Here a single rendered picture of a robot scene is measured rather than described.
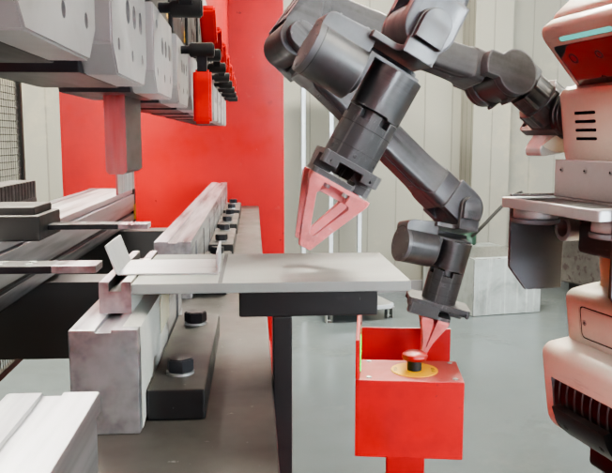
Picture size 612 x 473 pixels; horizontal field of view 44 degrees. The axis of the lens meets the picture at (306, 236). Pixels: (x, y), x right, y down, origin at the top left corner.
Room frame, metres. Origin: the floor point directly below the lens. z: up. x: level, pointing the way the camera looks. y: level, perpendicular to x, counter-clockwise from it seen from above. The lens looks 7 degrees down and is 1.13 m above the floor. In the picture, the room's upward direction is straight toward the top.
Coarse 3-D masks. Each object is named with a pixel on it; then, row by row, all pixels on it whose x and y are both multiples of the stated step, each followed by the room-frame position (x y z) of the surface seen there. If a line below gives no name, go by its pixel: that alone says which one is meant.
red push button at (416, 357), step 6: (402, 354) 1.12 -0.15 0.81; (408, 354) 1.11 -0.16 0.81; (414, 354) 1.11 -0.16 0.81; (420, 354) 1.11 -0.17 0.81; (426, 354) 1.12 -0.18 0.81; (408, 360) 1.11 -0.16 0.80; (414, 360) 1.10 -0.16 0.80; (420, 360) 1.10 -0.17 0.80; (408, 366) 1.12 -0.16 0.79; (414, 366) 1.11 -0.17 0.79; (420, 366) 1.11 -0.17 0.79
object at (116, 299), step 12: (132, 252) 0.88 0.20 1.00; (156, 252) 0.88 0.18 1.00; (108, 276) 0.72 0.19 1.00; (120, 276) 0.76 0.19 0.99; (108, 288) 0.69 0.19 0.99; (120, 288) 0.71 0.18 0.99; (108, 300) 0.69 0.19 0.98; (120, 300) 0.69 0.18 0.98; (108, 312) 0.69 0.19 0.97; (120, 312) 0.69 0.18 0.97
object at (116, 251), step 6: (114, 240) 0.77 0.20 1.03; (120, 240) 0.80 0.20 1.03; (108, 246) 0.73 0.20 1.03; (114, 246) 0.76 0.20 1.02; (120, 246) 0.79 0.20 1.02; (108, 252) 0.73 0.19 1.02; (114, 252) 0.75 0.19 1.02; (120, 252) 0.78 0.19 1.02; (126, 252) 0.80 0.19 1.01; (114, 258) 0.74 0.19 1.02; (120, 258) 0.77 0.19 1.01; (126, 258) 0.79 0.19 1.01; (114, 264) 0.73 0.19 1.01; (120, 264) 0.76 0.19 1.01; (126, 264) 0.78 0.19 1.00
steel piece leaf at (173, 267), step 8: (216, 256) 0.73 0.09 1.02; (128, 264) 0.78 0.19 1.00; (136, 264) 0.78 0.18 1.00; (144, 264) 0.78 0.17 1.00; (152, 264) 0.78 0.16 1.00; (160, 264) 0.78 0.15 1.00; (168, 264) 0.78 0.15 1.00; (176, 264) 0.78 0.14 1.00; (184, 264) 0.78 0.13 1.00; (192, 264) 0.78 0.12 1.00; (200, 264) 0.78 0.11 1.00; (208, 264) 0.78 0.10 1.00; (216, 264) 0.74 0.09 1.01; (120, 272) 0.73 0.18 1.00; (128, 272) 0.73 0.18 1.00; (136, 272) 0.73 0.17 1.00; (144, 272) 0.73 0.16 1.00; (152, 272) 0.73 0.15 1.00; (160, 272) 0.73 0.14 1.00; (168, 272) 0.73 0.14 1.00; (176, 272) 0.73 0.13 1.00; (184, 272) 0.73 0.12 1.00; (192, 272) 0.73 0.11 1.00; (200, 272) 0.73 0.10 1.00; (208, 272) 0.73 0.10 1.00; (216, 272) 0.73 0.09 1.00
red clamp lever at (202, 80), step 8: (184, 48) 0.93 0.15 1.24; (192, 48) 0.92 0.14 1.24; (200, 48) 0.92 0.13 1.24; (208, 48) 0.92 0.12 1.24; (192, 56) 0.93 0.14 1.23; (200, 56) 0.93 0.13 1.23; (208, 56) 0.93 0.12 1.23; (200, 64) 0.93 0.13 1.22; (200, 72) 0.92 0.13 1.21; (208, 72) 0.93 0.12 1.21; (192, 80) 0.92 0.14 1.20; (200, 80) 0.92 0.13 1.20; (208, 80) 0.93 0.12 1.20; (200, 88) 0.92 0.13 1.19; (208, 88) 0.93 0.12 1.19; (200, 96) 0.92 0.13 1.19; (208, 96) 0.92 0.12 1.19; (200, 104) 0.92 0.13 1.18; (208, 104) 0.92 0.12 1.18; (200, 112) 0.92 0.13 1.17; (208, 112) 0.92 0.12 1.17; (200, 120) 0.92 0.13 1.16; (208, 120) 0.93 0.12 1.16
